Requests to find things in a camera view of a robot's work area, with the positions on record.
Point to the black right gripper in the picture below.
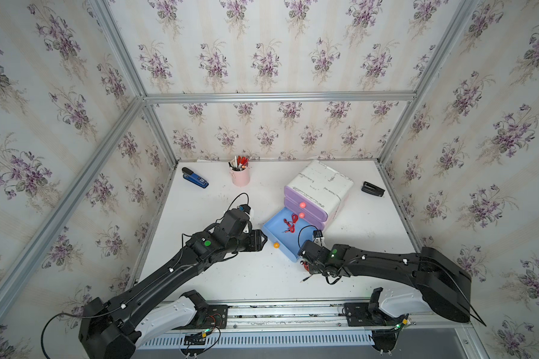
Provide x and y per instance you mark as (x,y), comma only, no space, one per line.
(312,271)

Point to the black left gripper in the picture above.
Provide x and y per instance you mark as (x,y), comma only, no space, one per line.
(256,239)

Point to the red wired earphones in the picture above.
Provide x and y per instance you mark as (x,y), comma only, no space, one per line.
(291,223)
(305,265)

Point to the blue bottom drawer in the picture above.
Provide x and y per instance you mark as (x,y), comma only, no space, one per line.
(288,243)

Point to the purple drawer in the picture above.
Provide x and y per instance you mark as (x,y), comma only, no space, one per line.
(304,214)
(304,202)

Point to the purple top drawer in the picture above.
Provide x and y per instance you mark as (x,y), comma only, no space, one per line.
(304,202)

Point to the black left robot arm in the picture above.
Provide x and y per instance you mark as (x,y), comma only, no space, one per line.
(118,327)

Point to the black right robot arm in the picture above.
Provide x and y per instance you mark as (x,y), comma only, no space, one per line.
(435,282)

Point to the white drawer cabinet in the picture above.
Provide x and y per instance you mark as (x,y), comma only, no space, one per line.
(323,185)

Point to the pink pen cup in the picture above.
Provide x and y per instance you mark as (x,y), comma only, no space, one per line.
(240,177)

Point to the red scissors in cup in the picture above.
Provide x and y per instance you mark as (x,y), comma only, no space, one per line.
(240,163)

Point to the black stapler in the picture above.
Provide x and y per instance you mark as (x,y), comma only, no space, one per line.
(372,189)

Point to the blue stapler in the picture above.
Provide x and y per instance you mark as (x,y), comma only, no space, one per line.
(194,178)

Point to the aluminium front rail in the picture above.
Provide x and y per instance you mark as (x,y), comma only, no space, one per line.
(305,315)

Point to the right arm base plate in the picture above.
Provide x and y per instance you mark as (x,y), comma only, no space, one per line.
(362,314)

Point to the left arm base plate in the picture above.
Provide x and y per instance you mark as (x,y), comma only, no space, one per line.
(213,316)

